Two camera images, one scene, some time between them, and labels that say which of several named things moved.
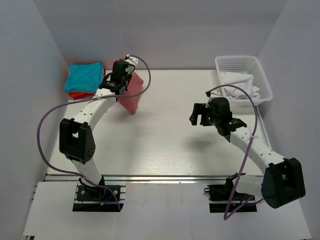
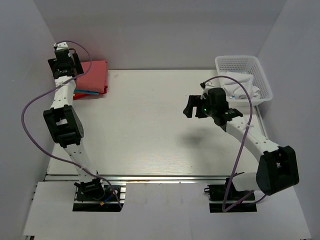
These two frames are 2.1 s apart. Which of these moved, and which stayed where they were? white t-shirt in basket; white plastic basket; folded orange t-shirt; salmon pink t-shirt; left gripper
Moved: salmon pink t-shirt; left gripper
Stayed: white t-shirt in basket; white plastic basket; folded orange t-shirt
